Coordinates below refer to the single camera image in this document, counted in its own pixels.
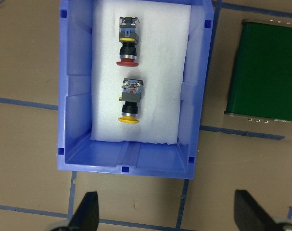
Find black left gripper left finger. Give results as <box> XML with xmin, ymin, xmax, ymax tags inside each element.
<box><xmin>51</xmin><ymin>191</ymin><xmax>99</xmax><ymax>231</ymax></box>

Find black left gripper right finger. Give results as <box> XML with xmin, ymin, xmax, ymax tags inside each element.
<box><xmin>233</xmin><ymin>189</ymin><xmax>292</xmax><ymax>231</ymax></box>

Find yellow push button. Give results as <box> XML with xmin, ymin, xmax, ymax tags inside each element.
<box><xmin>118</xmin><ymin>78</ymin><xmax>144</xmax><ymax>124</ymax></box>

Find red push button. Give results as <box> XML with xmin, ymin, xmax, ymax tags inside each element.
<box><xmin>116</xmin><ymin>16</ymin><xmax>140</xmax><ymax>67</ymax></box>

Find blue left storage bin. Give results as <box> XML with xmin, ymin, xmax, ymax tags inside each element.
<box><xmin>57</xmin><ymin>0</ymin><xmax>214</xmax><ymax>179</ymax></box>

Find green conveyor belt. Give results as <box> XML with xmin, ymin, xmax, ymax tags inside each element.
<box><xmin>224</xmin><ymin>20</ymin><xmax>292</xmax><ymax>122</ymax></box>

